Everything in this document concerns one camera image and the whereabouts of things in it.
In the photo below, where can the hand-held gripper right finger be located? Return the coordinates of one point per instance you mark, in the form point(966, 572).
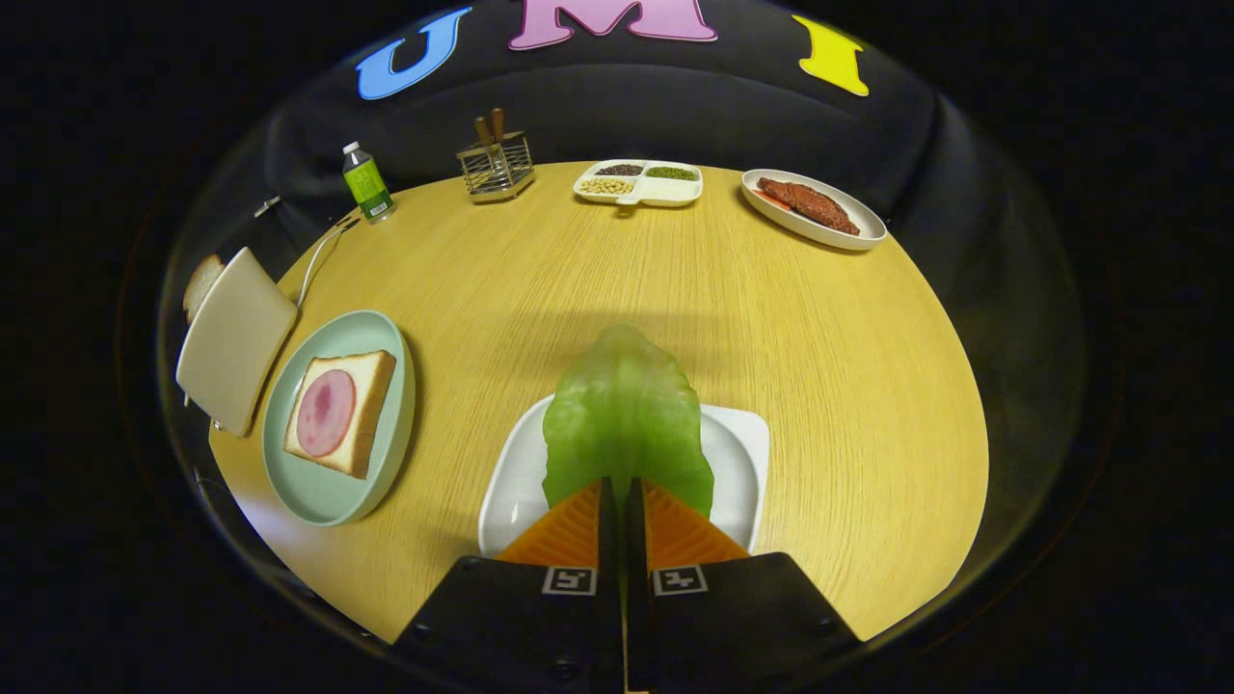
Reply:
point(634, 530)

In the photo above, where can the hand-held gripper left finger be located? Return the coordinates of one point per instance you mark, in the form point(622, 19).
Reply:
point(607, 530)

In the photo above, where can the green lettuce leaf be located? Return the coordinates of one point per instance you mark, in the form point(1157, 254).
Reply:
point(627, 414)

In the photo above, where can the white square plate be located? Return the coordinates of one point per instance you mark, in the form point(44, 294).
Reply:
point(737, 463)

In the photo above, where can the toast slice under ham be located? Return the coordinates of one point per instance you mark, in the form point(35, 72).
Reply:
point(371, 386)

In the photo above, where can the pale green round plate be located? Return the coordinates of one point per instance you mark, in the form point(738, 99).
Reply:
point(318, 482)

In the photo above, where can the pink ham slice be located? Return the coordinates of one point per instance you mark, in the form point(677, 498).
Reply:
point(326, 413)

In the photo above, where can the white divided dish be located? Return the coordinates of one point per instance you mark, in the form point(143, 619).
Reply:
point(665, 192)

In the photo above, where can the white oval plate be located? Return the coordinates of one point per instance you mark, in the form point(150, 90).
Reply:
point(771, 218)

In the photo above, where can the pile of yellow beans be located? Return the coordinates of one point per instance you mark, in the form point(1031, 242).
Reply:
point(607, 186)

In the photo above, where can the red vegetable slice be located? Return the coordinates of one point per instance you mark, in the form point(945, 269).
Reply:
point(771, 200)

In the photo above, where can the pile of green beans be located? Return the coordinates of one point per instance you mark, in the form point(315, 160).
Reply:
point(670, 173)

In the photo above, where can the pile of brown beans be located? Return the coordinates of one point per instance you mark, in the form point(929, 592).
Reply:
point(621, 170)

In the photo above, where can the brown meat steak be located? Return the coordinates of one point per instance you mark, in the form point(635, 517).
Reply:
point(810, 202)

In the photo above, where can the white toaster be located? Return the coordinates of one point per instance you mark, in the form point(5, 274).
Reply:
point(236, 337)

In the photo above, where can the green label drink bottle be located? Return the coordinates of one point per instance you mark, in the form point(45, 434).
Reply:
point(366, 183)

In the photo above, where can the black backdrop cloth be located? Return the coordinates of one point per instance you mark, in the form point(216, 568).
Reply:
point(771, 116)

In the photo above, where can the plain bread slice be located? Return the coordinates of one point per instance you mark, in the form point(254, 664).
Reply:
point(201, 284)

